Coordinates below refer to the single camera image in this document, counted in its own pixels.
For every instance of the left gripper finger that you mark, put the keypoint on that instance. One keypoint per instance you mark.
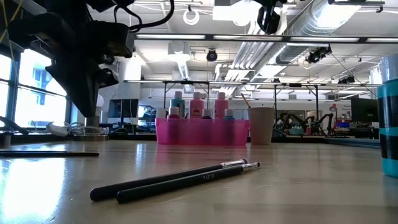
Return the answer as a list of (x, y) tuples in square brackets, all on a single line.
[(109, 77), (81, 90)]

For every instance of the large pink paint bottle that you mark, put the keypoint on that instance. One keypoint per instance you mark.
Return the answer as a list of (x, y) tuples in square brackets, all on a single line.
[(196, 107), (221, 107)]

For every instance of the small light teal paint bottle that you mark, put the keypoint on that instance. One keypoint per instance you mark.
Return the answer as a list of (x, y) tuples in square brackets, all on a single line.
[(390, 169)]

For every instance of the black background robot arm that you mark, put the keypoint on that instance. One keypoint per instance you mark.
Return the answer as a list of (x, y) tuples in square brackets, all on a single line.
[(292, 119), (326, 119)]

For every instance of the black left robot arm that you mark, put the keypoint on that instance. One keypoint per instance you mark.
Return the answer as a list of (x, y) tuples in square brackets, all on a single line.
[(37, 28)]

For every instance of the black computer monitor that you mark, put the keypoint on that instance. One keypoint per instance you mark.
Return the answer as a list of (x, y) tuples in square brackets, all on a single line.
[(122, 108), (364, 109)]

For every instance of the small white box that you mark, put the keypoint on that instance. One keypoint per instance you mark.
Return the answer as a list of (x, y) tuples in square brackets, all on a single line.
[(161, 112)]

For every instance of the black beam with light strips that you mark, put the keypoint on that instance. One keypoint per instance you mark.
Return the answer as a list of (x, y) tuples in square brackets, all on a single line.
[(171, 36)]

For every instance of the pink plastic bin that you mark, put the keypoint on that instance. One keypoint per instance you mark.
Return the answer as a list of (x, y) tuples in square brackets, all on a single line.
[(202, 133)]

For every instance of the beige ribbed cup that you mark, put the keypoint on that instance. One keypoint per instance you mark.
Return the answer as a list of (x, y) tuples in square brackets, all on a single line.
[(260, 127)]

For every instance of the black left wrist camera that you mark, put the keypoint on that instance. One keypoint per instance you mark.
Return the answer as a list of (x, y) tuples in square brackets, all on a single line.
[(112, 39)]

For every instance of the black ceiling camera rig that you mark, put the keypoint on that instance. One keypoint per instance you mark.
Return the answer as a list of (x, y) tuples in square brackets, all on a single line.
[(315, 56)]

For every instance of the black dome ceiling camera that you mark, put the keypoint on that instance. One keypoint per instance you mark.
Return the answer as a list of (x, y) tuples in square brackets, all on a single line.
[(211, 55)]

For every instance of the black metal station frame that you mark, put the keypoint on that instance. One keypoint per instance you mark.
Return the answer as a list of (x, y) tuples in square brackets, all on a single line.
[(186, 82), (316, 105)]

